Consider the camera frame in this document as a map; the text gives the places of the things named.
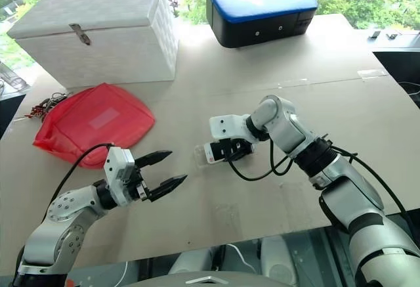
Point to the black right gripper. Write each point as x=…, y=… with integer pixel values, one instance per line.
x=239, y=149

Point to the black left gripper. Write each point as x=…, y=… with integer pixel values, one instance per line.
x=138, y=185

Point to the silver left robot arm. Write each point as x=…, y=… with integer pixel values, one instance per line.
x=62, y=231

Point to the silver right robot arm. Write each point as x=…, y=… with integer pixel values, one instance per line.
x=344, y=188

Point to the blue and black case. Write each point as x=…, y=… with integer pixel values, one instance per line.
x=259, y=11

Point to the small clear bottle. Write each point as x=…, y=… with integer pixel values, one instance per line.
x=199, y=156

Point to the red mesh bag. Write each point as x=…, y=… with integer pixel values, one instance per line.
x=95, y=126

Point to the grey rounded shape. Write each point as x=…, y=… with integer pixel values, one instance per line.
x=277, y=257
x=192, y=262

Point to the grey robot chest plate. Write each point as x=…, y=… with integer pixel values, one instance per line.
x=197, y=280

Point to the keys with red bead strand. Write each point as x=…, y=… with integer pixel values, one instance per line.
x=49, y=104

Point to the white woven lidded box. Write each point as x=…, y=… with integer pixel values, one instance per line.
x=98, y=34

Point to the metal box latch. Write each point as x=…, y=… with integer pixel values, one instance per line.
x=81, y=34

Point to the dark side table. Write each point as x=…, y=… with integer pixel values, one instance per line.
x=8, y=109

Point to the clear tape strip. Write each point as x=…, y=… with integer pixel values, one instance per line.
x=372, y=73

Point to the clear plastic bottle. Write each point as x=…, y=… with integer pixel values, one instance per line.
x=11, y=77

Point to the small black clip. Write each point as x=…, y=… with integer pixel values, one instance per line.
x=374, y=34
x=391, y=35

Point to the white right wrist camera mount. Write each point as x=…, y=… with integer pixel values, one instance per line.
x=229, y=126

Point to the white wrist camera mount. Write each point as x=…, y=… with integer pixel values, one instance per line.
x=229, y=126
x=118, y=175

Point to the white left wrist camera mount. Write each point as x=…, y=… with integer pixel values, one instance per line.
x=118, y=175

